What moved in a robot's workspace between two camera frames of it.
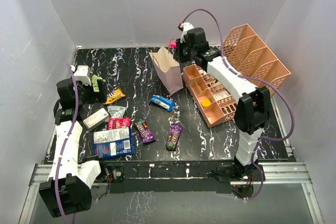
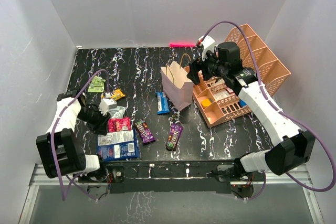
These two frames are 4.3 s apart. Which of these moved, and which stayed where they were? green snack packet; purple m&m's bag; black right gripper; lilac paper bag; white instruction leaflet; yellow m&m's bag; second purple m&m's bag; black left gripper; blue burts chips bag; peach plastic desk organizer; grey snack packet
Moved: black right gripper; black left gripper; blue burts chips bag; lilac paper bag
Stayed: second purple m&m's bag; peach plastic desk organizer; green snack packet; grey snack packet; white instruction leaflet; purple m&m's bag; yellow m&m's bag
